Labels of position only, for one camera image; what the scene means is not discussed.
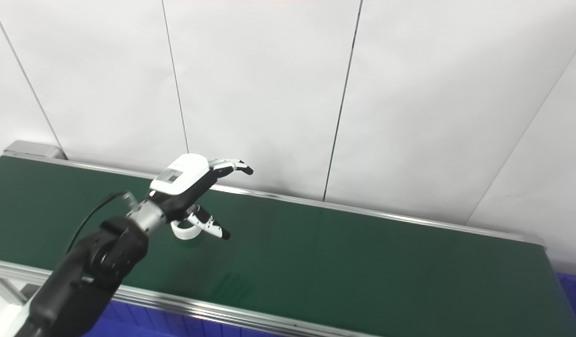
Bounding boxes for white ring gear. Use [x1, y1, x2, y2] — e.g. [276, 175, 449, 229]
[170, 220, 202, 241]

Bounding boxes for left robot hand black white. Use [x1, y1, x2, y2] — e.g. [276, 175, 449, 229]
[150, 154, 254, 240]

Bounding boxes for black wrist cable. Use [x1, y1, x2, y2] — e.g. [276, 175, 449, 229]
[66, 191, 130, 256]

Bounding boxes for green conveyor belt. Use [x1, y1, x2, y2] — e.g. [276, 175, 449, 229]
[0, 140, 576, 337]
[0, 156, 576, 337]

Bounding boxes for aluminium conveyor leg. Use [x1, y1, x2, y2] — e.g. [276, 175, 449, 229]
[0, 275, 38, 307]

